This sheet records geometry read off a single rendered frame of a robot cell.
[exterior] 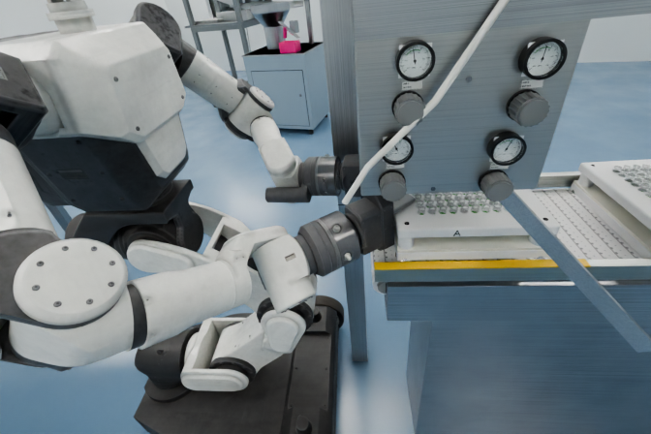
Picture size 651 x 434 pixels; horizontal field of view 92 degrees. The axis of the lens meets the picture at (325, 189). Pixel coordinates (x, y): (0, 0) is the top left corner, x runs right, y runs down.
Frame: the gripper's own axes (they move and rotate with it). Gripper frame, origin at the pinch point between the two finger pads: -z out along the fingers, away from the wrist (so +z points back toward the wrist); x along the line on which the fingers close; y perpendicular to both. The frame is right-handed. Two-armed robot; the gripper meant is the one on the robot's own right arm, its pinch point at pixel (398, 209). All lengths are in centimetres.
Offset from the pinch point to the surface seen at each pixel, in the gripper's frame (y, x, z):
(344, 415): -12, 89, 15
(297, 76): -238, 29, -79
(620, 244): 20.8, 11.7, -33.9
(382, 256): -0.6, 9.9, 3.7
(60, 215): -136, 39, 95
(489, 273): 14.2, 8.3, -7.4
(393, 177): 10.0, -14.9, 8.5
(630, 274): 25.5, 9.9, -25.5
